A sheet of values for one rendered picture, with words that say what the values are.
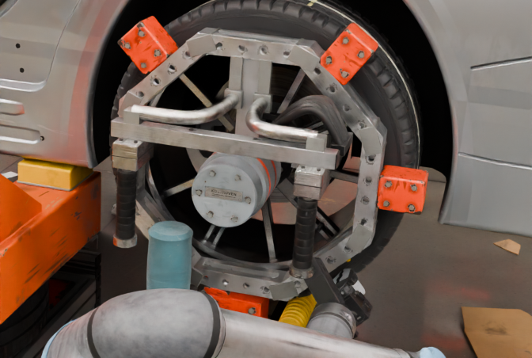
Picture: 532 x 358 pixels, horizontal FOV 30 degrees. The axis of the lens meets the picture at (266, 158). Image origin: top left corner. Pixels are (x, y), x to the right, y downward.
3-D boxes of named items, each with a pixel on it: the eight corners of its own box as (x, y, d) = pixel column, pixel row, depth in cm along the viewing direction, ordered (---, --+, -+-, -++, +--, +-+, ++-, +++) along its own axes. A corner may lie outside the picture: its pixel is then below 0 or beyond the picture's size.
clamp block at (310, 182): (329, 184, 182) (332, 157, 180) (320, 201, 173) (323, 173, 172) (302, 180, 183) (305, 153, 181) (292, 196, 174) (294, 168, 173)
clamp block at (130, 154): (153, 157, 189) (155, 131, 187) (137, 172, 180) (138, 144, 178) (129, 153, 190) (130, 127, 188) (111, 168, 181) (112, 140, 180)
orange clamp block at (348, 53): (350, 78, 196) (380, 44, 192) (343, 87, 189) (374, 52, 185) (323, 54, 196) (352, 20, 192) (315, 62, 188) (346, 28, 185)
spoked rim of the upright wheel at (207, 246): (435, 140, 220) (281, -29, 217) (426, 173, 199) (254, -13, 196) (278, 269, 240) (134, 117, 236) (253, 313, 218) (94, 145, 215)
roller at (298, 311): (324, 290, 234) (327, 268, 232) (298, 350, 207) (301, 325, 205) (301, 286, 235) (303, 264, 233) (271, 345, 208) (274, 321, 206)
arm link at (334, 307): (296, 327, 187) (335, 301, 184) (301, 315, 192) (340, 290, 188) (325, 363, 188) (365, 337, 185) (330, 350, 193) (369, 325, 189)
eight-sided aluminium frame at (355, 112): (367, 302, 208) (397, 49, 191) (362, 317, 202) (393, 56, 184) (124, 259, 220) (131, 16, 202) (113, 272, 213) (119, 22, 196)
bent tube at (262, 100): (342, 123, 192) (347, 70, 188) (323, 153, 174) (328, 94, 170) (253, 110, 195) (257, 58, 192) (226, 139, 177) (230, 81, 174)
